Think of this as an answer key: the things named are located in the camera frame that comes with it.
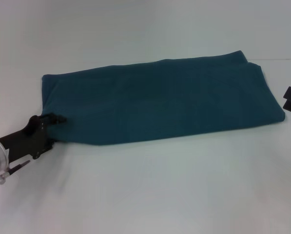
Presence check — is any teal blue shirt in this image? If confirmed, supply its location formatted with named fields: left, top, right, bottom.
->
left=41, top=50, right=286, bottom=147

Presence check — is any left arm dark cable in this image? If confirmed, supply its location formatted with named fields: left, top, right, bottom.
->
left=0, top=160, right=31, bottom=186

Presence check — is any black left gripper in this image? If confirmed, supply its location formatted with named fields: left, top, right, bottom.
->
left=0, top=113, right=68, bottom=164

